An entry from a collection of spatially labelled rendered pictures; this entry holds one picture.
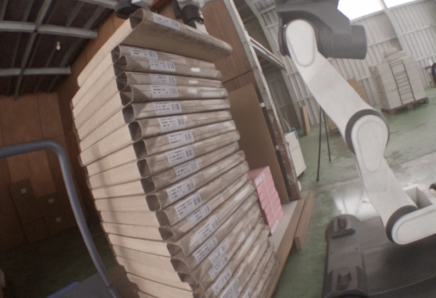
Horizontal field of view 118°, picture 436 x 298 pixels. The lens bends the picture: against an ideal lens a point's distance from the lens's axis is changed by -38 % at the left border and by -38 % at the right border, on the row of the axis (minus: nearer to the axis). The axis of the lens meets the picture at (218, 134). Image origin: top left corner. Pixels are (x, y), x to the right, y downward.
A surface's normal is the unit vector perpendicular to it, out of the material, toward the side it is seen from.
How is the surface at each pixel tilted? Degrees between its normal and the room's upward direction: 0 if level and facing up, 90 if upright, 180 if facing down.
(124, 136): 90
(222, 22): 90
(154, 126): 90
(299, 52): 90
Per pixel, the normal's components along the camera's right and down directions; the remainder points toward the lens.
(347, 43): -0.43, 0.51
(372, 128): -0.46, 0.14
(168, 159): 0.80, -0.27
